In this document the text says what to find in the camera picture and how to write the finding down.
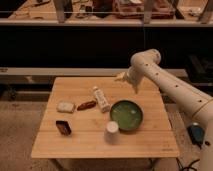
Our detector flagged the metal shelf rack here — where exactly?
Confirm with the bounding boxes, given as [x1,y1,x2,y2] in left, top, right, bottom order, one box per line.
[0,0,213,27]

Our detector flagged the dark blue device on floor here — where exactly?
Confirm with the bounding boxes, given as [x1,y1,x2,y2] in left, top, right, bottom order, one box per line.
[187,124,204,147]

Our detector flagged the white tube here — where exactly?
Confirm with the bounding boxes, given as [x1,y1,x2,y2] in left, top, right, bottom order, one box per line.
[93,86,110,113]

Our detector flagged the white rectangular sponge block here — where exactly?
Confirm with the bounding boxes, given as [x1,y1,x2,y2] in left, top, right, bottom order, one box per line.
[57,102,75,113]

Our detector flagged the dark brown eraser block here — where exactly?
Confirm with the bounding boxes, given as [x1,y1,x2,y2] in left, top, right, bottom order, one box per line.
[56,120,71,135]

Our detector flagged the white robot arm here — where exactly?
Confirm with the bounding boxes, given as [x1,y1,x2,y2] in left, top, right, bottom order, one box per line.
[116,49,213,171]

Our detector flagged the brown sausage-shaped object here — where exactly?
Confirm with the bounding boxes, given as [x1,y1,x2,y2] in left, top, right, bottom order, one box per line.
[77,101,96,111]

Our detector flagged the black floor cable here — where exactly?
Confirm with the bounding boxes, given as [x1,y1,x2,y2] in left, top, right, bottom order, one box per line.
[175,156,201,171]

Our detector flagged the wooden table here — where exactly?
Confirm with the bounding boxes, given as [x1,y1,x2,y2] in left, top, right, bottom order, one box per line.
[31,77,179,159]

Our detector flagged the green round plate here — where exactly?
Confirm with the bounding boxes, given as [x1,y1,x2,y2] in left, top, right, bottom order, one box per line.
[110,100,143,131]

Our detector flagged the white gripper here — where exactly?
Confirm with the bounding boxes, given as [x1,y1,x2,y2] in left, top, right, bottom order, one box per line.
[115,67,142,94]

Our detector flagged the white ceramic cup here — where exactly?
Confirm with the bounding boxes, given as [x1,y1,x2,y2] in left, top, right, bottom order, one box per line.
[104,121,119,144]

